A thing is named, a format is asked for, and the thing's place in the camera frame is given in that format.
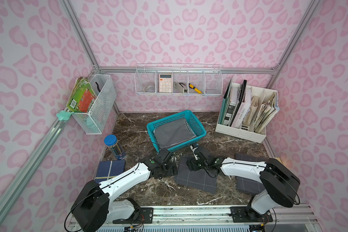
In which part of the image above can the dark grey checked pillowcase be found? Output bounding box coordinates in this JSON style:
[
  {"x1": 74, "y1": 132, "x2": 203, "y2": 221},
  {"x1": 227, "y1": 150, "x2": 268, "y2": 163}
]
[{"x1": 175, "y1": 157, "x2": 217, "y2": 194}]

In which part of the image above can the teal plastic basket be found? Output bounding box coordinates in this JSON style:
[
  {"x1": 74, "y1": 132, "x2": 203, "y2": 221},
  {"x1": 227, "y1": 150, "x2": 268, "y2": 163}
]
[{"x1": 147, "y1": 110, "x2": 207, "y2": 152}]

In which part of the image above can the plain grey pillowcase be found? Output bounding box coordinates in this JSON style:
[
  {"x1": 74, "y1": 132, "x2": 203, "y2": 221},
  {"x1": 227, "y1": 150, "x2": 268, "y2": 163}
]
[{"x1": 154, "y1": 118, "x2": 197, "y2": 149}]

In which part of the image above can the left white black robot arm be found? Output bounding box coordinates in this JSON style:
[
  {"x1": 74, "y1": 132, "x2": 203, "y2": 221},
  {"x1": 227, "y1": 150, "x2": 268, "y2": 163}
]
[{"x1": 70, "y1": 148, "x2": 177, "y2": 232}]

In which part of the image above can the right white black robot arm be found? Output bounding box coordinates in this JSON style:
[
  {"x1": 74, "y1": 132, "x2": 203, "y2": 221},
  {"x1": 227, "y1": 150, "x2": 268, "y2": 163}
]
[{"x1": 188, "y1": 144, "x2": 301, "y2": 221}]

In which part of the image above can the navy blue folded pillowcase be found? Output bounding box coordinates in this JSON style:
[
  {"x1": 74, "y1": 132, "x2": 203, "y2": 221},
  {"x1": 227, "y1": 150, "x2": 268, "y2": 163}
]
[{"x1": 94, "y1": 160, "x2": 125, "y2": 183}]

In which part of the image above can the blue lidded pencil jar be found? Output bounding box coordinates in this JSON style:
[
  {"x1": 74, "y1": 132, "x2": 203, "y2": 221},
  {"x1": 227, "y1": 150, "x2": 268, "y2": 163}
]
[{"x1": 104, "y1": 134, "x2": 126, "y2": 160}]

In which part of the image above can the pink white book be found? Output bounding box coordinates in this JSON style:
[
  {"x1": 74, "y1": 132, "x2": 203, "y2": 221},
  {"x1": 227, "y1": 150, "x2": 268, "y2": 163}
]
[{"x1": 231, "y1": 86, "x2": 252, "y2": 129}]

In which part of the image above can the green folder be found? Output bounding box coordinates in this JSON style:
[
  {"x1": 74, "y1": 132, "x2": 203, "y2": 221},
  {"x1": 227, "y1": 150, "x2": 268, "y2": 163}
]
[{"x1": 218, "y1": 78, "x2": 233, "y2": 125}]

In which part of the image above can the white file organizer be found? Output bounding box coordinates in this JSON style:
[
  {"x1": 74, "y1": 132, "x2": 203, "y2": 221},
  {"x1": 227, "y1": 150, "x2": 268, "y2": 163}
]
[{"x1": 216, "y1": 81, "x2": 280, "y2": 143}]

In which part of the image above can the yellow utility knife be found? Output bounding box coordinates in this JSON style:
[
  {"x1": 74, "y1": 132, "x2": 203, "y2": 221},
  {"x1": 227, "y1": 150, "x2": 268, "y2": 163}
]
[{"x1": 188, "y1": 84, "x2": 202, "y2": 94}]

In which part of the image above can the grey stapler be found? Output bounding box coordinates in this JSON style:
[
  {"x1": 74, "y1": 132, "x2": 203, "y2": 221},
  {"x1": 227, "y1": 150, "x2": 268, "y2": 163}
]
[{"x1": 174, "y1": 82, "x2": 188, "y2": 94}]

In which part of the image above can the metal tape roll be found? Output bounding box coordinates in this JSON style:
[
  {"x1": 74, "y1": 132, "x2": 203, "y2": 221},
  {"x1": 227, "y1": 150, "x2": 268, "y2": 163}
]
[{"x1": 144, "y1": 84, "x2": 156, "y2": 93}]

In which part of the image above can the stack of paper envelopes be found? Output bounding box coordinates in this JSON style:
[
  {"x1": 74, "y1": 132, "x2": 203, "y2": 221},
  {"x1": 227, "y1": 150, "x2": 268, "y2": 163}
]
[{"x1": 241, "y1": 91, "x2": 280, "y2": 134}]

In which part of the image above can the pink white calculator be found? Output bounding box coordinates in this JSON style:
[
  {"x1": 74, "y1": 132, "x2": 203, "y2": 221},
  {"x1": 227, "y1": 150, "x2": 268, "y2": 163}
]
[{"x1": 159, "y1": 73, "x2": 173, "y2": 93}]

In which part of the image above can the green red booklet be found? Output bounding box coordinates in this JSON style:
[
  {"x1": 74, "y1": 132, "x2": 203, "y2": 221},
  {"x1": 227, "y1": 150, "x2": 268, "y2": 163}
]
[{"x1": 66, "y1": 77, "x2": 97, "y2": 113}]

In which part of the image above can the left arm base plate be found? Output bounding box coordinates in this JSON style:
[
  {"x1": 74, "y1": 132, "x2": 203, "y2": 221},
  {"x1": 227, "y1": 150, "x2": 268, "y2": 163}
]
[{"x1": 113, "y1": 207, "x2": 154, "y2": 224}]

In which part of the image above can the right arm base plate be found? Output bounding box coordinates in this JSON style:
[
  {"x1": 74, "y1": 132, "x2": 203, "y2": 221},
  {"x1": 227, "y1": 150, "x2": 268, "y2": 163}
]
[{"x1": 230, "y1": 206, "x2": 274, "y2": 224}]

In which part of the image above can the white mesh wall basket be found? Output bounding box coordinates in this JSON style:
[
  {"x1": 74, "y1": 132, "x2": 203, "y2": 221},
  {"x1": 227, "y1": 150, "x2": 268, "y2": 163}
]
[{"x1": 72, "y1": 74, "x2": 117, "y2": 135}]

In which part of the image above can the white wire wall shelf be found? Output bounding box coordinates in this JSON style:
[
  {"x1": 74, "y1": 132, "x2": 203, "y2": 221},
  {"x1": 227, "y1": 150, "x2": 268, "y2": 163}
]
[{"x1": 134, "y1": 63, "x2": 223, "y2": 96}]

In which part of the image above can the mint green wall hook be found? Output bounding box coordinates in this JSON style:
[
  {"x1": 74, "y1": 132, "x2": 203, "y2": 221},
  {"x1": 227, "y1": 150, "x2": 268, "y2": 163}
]
[{"x1": 56, "y1": 110, "x2": 73, "y2": 121}]

